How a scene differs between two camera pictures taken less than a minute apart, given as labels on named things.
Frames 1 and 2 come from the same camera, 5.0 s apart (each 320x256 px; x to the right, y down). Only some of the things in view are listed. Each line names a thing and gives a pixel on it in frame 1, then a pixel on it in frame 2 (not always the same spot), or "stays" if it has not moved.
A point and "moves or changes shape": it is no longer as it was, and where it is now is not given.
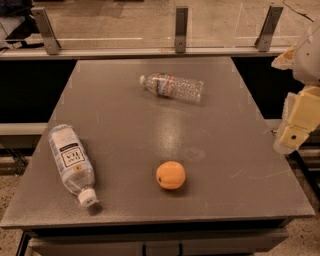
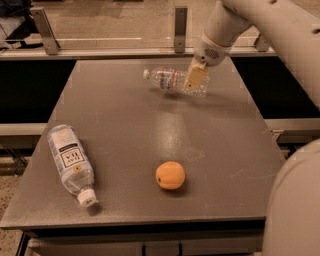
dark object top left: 21,8 stays
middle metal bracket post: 181,28 stays
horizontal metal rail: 142,52 stays
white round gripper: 310,60 -> 209,53
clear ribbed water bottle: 169,85 moves or changes shape
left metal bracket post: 47,31 stays
